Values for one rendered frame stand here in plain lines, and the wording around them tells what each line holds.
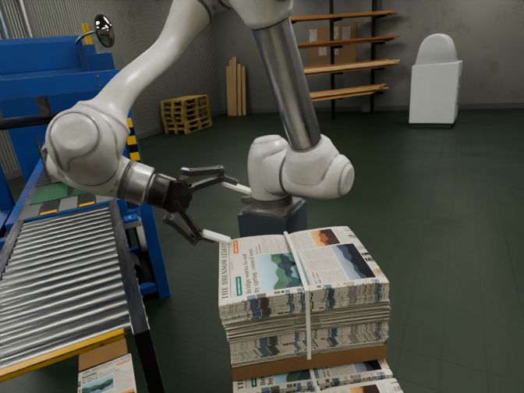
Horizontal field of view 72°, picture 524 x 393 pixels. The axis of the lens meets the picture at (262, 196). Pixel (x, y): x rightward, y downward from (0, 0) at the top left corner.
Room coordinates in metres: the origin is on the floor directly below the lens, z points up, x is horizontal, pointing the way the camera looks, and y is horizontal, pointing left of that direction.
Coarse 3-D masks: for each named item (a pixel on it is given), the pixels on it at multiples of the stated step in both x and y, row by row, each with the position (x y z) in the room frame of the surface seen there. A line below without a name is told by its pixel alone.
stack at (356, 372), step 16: (320, 368) 0.67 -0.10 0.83; (336, 368) 0.66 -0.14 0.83; (352, 368) 0.65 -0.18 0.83; (368, 368) 0.65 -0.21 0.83; (384, 368) 0.65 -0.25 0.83; (240, 384) 0.64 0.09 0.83; (256, 384) 0.64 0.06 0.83; (272, 384) 0.63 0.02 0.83; (288, 384) 0.63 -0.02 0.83; (304, 384) 0.62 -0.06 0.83; (320, 384) 0.62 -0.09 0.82; (336, 384) 0.62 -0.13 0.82; (352, 384) 0.61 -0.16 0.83; (368, 384) 0.61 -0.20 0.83; (384, 384) 0.60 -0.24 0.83
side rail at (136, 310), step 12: (108, 204) 2.05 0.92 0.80; (120, 216) 1.84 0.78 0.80; (120, 228) 1.67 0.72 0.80; (120, 240) 1.54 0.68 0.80; (120, 252) 1.42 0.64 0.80; (120, 264) 1.31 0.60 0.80; (132, 264) 1.30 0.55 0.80; (132, 276) 1.21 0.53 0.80; (132, 288) 1.13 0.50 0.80; (132, 300) 1.05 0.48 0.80; (132, 312) 0.99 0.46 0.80; (144, 312) 0.98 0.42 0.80; (132, 324) 0.93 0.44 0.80; (144, 324) 0.92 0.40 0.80; (144, 336) 0.89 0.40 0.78; (144, 348) 0.89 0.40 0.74; (144, 360) 0.89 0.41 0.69
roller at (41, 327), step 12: (108, 300) 1.07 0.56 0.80; (120, 300) 1.06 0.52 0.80; (72, 312) 1.02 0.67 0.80; (84, 312) 1.02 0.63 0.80; (96, 312) 1.02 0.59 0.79; (36, 324) 0.97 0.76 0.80; (48, 324) 0.97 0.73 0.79; (60, 324) 0.98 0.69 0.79; (0, 336) 0.93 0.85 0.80; (12, 336) 0.93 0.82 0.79; (24, 336) 0.94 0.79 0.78
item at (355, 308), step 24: (312, 240) 0.88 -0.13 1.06; (336, 240) 0.86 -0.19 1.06; (312, 264) 0.76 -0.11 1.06; (336, 264) 0.75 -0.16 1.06; (360, 264) 0.74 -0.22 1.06; (336, 288) 0.66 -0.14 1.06; (360, 288) 0.66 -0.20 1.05; (384, 288) 0.67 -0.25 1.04; (336, 312) 0.66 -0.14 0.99; (360, 312) 0.66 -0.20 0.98; (384, 312) 0.67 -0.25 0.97; (336, 336) 0.66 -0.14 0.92; (360, 336) 0.67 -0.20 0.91; (384, 336) 0.67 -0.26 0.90
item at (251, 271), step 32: (224, 256) 0.84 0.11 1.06; (256, 256) 0.82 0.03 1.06; (224, 288) 0.70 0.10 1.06; (256, 288) 0.68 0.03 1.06; (288, 288) 0.67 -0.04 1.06; (224, 320) 0.64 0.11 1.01; (256, 320) 0.65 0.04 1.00; (288, 320) 0.65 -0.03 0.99; (256, 352) 0.65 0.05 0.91; (288, 352) 0.66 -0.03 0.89
